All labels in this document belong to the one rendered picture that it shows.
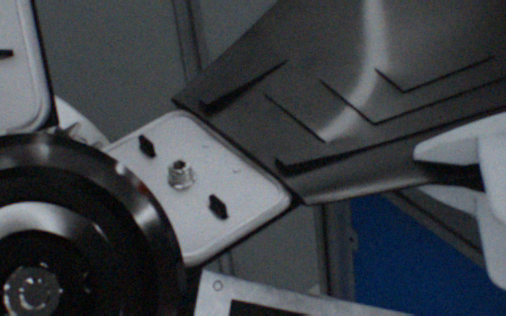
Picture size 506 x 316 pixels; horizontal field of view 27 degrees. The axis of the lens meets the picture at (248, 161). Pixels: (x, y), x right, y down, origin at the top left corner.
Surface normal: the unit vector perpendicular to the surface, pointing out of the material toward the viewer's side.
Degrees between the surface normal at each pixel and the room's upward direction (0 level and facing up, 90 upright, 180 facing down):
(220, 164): 0
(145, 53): 90
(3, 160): 64
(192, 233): 0
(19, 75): 54
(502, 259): 10
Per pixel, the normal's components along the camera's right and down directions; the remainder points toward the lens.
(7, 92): -0.42, 0.07
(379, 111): 0.02, -0.68
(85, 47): 0.62, 0.48
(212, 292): 0.40, -0.11
